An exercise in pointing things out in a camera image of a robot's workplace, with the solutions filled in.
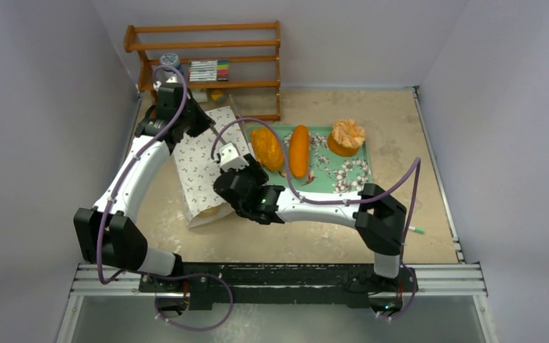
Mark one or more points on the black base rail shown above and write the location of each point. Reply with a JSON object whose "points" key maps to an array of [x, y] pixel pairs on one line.
{"points": [[353, 285]]}

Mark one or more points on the pale yellow fake bun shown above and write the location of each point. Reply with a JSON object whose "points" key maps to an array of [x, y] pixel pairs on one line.
{"points": [[209, 212]]}

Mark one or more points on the yellow grey sharpener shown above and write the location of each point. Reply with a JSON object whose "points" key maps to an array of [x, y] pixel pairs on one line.
{"points": [[218, 96]]}

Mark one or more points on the wooden shelf rack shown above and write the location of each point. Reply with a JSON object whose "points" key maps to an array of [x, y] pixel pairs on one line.
{"points": [[253, 51]]}

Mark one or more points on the green floral tray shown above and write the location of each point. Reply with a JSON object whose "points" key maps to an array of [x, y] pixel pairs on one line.
{"points": [[330, 173]]}

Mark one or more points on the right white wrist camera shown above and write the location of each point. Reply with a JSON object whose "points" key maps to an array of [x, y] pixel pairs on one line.
{"points": [[230, 158]]}

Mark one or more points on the white patterned paper bag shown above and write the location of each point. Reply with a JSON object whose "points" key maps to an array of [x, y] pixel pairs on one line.
{"points": [[198, 171]]}

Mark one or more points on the white small box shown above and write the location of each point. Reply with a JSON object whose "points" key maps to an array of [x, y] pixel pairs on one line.
{"points": [[200, 95]]}

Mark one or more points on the green white pen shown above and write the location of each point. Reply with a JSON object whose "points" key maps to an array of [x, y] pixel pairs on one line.
{"points": [[416, 230]]}

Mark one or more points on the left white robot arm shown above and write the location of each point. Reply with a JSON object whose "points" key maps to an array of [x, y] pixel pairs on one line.
{"points": [[106, 231]]}

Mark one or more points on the pack of coloured markers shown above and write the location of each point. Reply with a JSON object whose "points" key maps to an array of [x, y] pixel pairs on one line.
{"points": [[209, 70]]}

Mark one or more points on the blue lidded jar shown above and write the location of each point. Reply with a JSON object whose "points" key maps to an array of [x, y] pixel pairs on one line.
{"points": [[172, 59]]}

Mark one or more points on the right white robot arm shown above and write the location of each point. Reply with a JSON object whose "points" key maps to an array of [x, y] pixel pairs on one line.
{"points": [[379, 220]]}

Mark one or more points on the orange fake bread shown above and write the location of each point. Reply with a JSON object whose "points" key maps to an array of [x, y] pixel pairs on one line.
{"points": [[346, 138]]}

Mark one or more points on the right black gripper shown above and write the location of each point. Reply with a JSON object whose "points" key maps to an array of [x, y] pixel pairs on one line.
{"points": [[229, 184]]}

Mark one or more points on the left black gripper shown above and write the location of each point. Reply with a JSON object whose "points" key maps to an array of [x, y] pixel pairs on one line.
{"points": [[204, 122]]}

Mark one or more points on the long orange fake baguette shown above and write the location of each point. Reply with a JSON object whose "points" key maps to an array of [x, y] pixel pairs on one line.
{"points": [[299, 151]]}

